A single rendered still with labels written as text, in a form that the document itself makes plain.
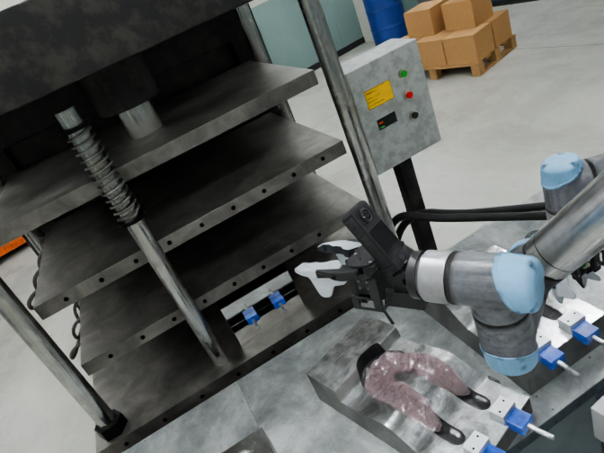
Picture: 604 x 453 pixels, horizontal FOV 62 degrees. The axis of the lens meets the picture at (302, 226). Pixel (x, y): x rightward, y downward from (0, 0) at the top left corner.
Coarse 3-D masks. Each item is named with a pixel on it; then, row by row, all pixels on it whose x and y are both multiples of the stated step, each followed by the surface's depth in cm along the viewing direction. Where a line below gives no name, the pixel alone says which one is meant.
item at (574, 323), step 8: (568, 312) 123; (576, 312) 122; (560, 320) 122; (568, 320) 121; (576, 320) 120; (584, 320) 121; (560, 328) 123; (568, 328) 120; (576, 328) 120; (584, 328) 119; (592, 328) 118; (576, 336) 120; (584, 336) 117; (592, 336) 117
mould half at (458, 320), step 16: (432, 304) 148; (560, 304) 130; (576, 304) 127; (448, 320) 144; (464, 320) 136; (544, 320) 127; (592, 320) 121; (464, 336) 139; (560, 336) 121; (480, 352) 135; (576, 352) 122; (544, 368) 119; (560, 368) 122; (528, 384) 119; (544, 384) 121
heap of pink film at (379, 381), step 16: (384, 352) 137; (400, 352) 136; (416, 352) 130; (368, 368) 133; (384, 368) 132; (400, 368) 131; (416, 368) 126; (432, 368) 124; (448, 368) 124; (368, 384) 132; (384, 384) 128; (400, 384) 123; (448, 384) 121; (464, 384) 122; (384, 400) 123; (400, 400) 120; (416, 400) 119; (416, 416) 117; (432, 416) 117
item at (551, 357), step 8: (544, 336) 119; (544, 344) 118; (544, 352) 117; (552, 352) 116; (560, 352) 116; (544, 360) 116; (552, 360) 115; (560, 360) 115; (552, 368) 115; (568, 368) 113; (576, 376) 111
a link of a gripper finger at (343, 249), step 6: (342, 240) 84; (318, 246) 87; (324, 246) 85; (330, 246) 85; (336, 246) 83; (342, 246) 82; (348, 246) 82; (354, 246) 81; (324, 252) 86; (330, 252) 85; (336, 252) 84; (342, 252) 82; (348, 252) 81; (354, 252) 81; (342, 258) 85; (348, 258) 84
